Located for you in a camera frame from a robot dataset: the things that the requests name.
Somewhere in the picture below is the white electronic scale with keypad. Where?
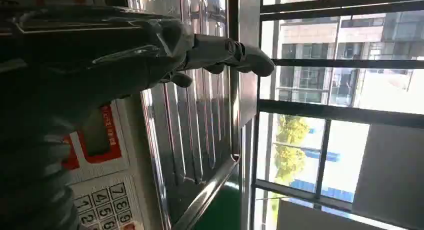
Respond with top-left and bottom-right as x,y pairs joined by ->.
61,95 -> 168,230

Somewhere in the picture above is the green tree outside window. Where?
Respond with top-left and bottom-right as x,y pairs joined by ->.
272,114 -> 310,187

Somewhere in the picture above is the building outside window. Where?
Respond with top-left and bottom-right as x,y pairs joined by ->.
276,0 -> 424,114

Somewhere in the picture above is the ribbed steel weighing pan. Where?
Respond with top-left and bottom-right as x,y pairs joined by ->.
125,0 -> 242,230

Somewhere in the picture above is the dark window frame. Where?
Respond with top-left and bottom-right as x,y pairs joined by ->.
250,0 -> 424,230

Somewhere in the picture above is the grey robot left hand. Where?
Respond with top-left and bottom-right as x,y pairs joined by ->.
0,4 -> 276,141

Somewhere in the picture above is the ribbed grey left arm sleeve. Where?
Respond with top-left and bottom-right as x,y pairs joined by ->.
0,122 -> 82,230

